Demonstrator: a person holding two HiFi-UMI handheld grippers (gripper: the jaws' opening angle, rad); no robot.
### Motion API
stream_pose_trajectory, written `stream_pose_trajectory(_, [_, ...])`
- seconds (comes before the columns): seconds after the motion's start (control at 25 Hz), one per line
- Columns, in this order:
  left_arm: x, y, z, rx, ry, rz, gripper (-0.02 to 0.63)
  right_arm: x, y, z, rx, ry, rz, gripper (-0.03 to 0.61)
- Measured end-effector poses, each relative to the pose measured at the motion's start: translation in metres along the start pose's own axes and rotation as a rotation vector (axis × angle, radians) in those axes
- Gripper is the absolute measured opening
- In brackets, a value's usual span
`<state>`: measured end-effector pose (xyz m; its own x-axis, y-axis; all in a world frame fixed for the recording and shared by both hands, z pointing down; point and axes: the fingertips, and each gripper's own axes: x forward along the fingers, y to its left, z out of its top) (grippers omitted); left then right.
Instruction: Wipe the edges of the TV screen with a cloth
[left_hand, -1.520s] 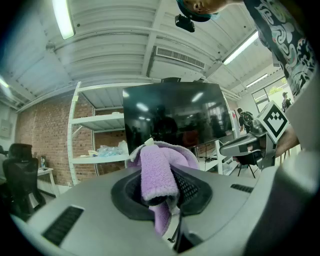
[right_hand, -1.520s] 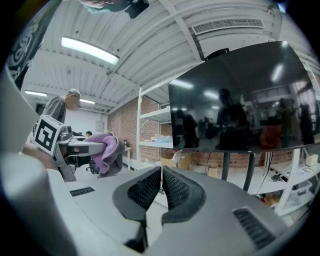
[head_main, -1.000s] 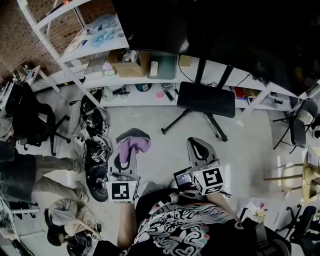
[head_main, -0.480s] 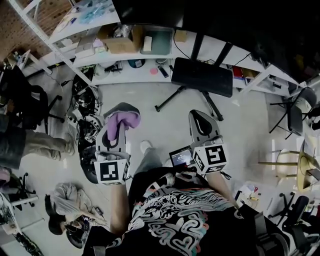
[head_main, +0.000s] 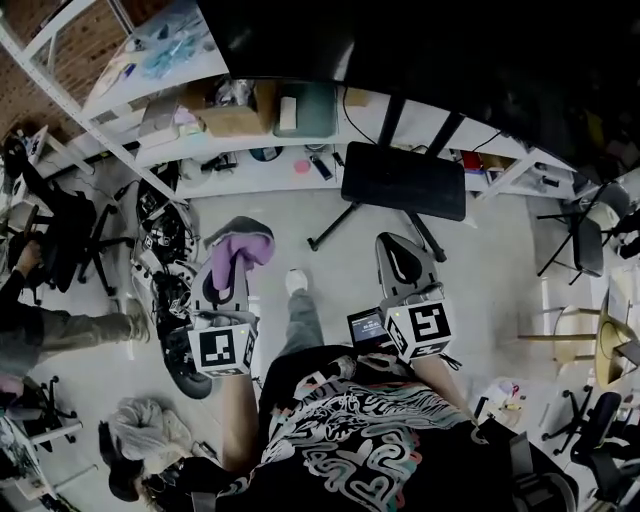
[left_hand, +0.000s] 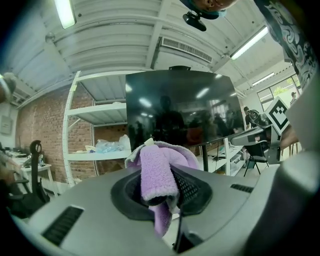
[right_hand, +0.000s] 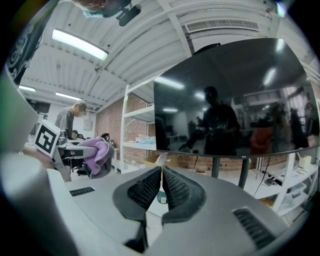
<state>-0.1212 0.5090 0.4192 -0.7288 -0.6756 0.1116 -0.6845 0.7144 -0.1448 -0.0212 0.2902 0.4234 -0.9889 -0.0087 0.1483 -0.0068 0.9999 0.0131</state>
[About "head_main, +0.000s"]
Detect black remote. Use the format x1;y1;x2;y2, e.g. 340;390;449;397
309;154;334;181

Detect grey-green storage bin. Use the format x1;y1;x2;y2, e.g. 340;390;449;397
273;82;339;139

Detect small black screen device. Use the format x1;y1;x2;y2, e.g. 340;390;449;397
347;308;394;350

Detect blue plastic bag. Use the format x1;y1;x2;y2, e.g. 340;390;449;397
139;27;204;81

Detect cardboard box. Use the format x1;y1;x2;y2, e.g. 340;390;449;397
192;79;279;139

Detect person's grey trousers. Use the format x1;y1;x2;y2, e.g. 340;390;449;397
277;288;326;359

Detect person's right forearm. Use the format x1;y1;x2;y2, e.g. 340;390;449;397
409;349;479;426

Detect grey fabric bundle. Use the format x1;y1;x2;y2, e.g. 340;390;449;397
97;397;196;504

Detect tangled cable pile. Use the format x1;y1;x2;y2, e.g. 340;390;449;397
130;164;221;401

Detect person's black printed shirt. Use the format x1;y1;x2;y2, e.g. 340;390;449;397
172;344;584;512

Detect person's left white shoe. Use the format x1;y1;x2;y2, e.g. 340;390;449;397
284;268;310;294

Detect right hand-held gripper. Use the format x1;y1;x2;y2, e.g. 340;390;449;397
375;232;454;364

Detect black office chair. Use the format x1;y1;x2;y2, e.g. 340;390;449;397
19;374;84;451
542;384;640;476
27;177;136;296

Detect white shelf unit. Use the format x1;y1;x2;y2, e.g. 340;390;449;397
0;0;581;201

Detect wooden stool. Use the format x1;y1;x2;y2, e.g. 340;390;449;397
517;304;601;364

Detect person's left forearm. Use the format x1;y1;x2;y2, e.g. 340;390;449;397
219;372;262;474

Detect purple fleece cloth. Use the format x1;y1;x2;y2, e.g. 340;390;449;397
202;215;277;292

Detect grey shoulder strap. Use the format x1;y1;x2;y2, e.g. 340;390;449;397
507;429;584;512

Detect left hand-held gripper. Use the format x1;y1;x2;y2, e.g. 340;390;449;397
187;254;259;379

